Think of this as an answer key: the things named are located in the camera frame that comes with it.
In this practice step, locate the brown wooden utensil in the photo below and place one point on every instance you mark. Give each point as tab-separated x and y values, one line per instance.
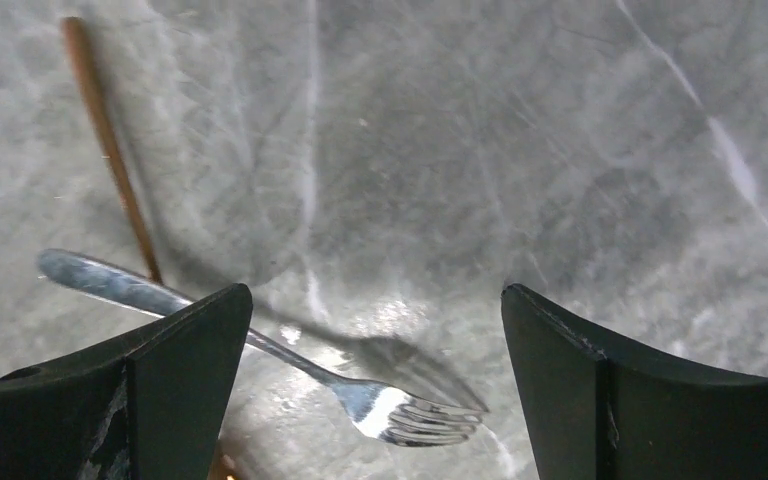
88	80

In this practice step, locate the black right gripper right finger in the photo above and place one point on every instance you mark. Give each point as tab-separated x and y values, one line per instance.
600	405

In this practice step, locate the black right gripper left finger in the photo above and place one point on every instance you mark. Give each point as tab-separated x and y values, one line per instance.
146	404

